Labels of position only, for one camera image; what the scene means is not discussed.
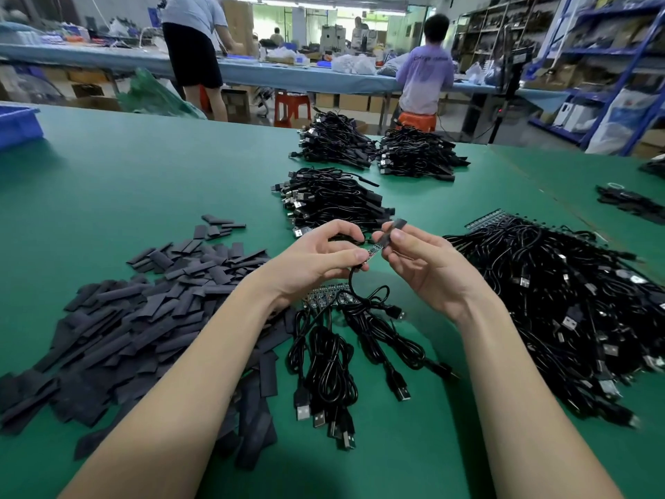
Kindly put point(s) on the blue metal shelving rack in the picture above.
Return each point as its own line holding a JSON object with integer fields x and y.
{"x": 608, "y": 13}

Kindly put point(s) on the person's right forearm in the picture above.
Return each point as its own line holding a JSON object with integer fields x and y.
{"x": 535, "y": 410}

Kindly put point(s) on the orange plastic stool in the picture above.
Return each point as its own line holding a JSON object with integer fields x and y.
{"x": 418, "y": 121}

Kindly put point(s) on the person's right hand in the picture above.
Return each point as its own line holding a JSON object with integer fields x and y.
{"x": 436, "y": 270}

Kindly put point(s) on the dark storage shelf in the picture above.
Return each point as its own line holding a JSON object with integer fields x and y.
{"x": 497, "y": 34}

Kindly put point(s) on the pile of black sleeve strips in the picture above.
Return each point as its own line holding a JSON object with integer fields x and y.
{"x": 125, "y": 327}

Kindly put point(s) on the small upright cardboard box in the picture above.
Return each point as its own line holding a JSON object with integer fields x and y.
{"x": 237, "y": 105}

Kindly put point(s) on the blue plastic bin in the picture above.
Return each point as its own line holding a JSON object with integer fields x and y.
{"x": 19, "y": 127}

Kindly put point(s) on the long blue work table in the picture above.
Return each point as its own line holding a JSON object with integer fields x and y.
{"x": 83, "y": 59}

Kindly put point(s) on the open cardboard box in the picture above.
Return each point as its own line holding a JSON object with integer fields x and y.
{"x": 94, "y": 102}

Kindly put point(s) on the black tripod stand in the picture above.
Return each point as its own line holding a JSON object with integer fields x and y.
{"x": 511, "y": 72}

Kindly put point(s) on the white plastic bag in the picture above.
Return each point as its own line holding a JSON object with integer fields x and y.
{"x": 620, "y": 124}

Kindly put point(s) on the person's left forearm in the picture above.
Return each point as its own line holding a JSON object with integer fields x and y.
{"x": 171, "y": 410}

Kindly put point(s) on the person's left hand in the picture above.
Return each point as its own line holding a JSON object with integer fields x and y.
{"x": 307, "y": 265}

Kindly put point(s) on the black heat shrink sleeve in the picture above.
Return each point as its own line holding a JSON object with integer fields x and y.
{"x": 393, "y": 228}

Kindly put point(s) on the green plastic bag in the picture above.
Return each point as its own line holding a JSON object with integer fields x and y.
{"x": 159, "y": 95}

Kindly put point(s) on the red plastic stool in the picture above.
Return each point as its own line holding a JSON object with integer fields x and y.
{"x": 292, "y": 109}

